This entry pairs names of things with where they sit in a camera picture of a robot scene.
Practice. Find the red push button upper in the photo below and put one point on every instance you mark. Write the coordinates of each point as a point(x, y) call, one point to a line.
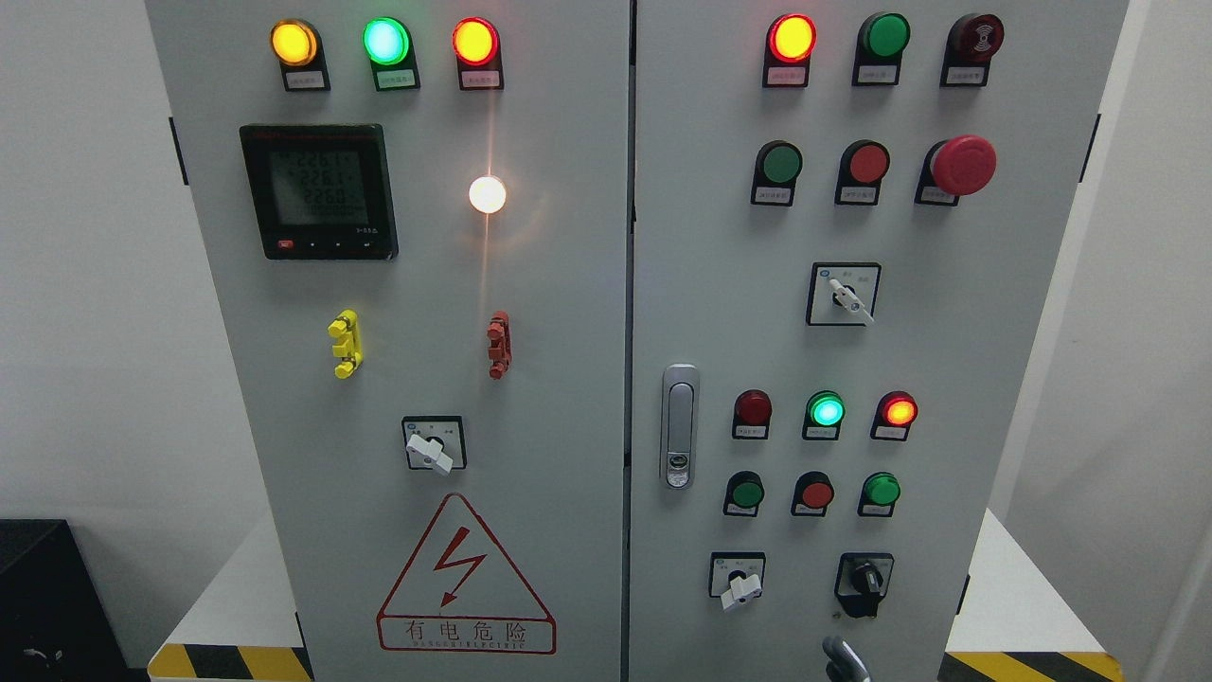
point(862, 167)

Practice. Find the left grey cabinet door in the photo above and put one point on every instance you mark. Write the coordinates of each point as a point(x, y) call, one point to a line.
point(544, 443)

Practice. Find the green indicator lamp top left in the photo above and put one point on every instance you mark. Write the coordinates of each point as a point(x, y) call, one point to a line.
point(391, 53)

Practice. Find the green push button lower left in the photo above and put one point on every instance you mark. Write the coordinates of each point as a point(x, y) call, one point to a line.
point(743, 494)

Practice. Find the green push button lower right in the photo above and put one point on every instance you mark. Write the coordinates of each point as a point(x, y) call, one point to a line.
point(879, 495)

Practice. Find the lower white selector switch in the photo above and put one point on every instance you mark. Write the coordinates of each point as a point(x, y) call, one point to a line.
point(735, 578)

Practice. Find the red push button lower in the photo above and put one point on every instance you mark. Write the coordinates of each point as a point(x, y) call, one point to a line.
point(812, 495)

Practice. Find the red indicator lamp top right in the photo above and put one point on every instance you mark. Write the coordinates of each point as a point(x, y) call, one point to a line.
point(787, 52)

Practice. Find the red terminal connector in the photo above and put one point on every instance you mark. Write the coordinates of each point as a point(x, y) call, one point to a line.
point(499, 344)

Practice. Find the green push button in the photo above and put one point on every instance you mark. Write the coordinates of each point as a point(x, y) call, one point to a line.
point(879, 495)
point(743, 494)
point(777, 166)

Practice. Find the upper right selector switch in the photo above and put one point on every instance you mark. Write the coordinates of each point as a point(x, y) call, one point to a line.
point(843, 294)

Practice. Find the left door selector switch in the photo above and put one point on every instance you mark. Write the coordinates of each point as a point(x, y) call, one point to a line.
point(435, 443)

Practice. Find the red push button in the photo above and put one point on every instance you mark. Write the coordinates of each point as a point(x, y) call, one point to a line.
point(862, 167)
point(812, 495)

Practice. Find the lit green indicator lamp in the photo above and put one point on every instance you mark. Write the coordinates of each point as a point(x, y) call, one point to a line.
point(824, 412)

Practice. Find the white lit indicator lamp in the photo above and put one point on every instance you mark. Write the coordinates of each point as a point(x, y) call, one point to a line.
point(487, 194)

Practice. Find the yellow indicator lamp top left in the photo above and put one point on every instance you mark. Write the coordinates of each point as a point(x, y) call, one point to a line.
point(301, 57)

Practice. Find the black digital power meter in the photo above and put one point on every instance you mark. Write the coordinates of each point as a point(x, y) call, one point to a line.
point(321, 192)

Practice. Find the red electric danger sign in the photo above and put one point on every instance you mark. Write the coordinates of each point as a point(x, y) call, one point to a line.
point(460, 592)

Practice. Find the green push button upper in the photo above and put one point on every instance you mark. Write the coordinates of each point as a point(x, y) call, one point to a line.
point(777, 166)

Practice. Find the yellow terminal connector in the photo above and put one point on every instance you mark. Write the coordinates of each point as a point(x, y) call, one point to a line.
point(345, 333)

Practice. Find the right grey cabinet door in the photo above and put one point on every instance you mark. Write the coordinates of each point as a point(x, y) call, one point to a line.
point(722, 285)

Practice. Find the dark red indicator lamp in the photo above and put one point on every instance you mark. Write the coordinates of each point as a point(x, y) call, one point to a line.
point(752, 413)

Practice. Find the red black buzzer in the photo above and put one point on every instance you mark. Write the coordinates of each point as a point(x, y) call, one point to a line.
point(971, 43)

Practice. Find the red emergency stop button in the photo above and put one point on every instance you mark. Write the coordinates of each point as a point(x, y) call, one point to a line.
point(960, 166)

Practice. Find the black knob selector switch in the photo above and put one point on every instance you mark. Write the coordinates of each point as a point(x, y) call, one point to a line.
point(862, 582)

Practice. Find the white platform with hazard stripes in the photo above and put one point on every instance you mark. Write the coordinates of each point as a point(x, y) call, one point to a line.
point(1012, 626)

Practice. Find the green indicator lamp top right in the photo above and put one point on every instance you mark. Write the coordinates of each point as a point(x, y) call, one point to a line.
point(880, 44)

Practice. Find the silver door lock handle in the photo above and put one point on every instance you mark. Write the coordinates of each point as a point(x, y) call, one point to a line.
point(681, 385)

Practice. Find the black box lower left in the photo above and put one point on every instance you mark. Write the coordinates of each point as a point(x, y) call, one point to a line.
point(53, 627)

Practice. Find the red indicator lamp top left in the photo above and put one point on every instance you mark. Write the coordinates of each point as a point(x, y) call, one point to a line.
point(477, 49)

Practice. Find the lit red indicator lamp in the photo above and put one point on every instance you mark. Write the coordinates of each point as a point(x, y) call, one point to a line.
point(894, 415)

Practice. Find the grey cabinet door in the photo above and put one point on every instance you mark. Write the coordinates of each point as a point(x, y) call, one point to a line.
point(544, 443)
point(722, 285)

